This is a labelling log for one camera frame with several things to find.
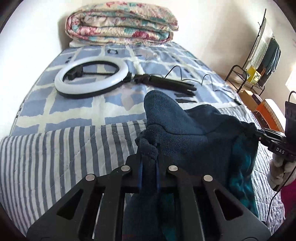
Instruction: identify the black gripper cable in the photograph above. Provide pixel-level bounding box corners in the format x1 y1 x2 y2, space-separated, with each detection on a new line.
264 91 296 227

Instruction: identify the black ring light cable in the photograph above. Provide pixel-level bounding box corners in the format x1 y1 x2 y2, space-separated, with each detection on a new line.
162 65 242 106

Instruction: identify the orange wooden furniture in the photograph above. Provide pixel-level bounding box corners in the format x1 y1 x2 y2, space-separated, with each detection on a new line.
239 90 285 133

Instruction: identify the teal plaid fleece jacket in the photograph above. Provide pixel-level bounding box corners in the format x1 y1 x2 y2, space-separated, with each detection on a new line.
122 90 258 240

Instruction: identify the grey knit gloved hand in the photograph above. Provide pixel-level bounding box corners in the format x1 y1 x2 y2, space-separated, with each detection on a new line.
267 154 295 191

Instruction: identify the dark green hanging cloth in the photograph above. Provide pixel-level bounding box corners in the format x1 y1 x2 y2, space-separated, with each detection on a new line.
262 38 281 75

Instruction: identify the black wire clothes rack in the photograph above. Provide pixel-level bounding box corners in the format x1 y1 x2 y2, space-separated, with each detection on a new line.
225 15 275 95

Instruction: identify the yellow box on rack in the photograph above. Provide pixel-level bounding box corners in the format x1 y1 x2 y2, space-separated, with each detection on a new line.
247 66 261 85

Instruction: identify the folded floral quilt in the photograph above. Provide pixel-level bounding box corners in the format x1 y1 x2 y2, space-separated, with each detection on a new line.
65 1 179 45

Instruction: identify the white ring light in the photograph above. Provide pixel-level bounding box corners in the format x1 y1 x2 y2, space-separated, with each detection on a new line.
54 56 128 98

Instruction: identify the striped blue white bedspread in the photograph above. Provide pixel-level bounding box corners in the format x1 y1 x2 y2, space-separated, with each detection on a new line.
0 41 286 237

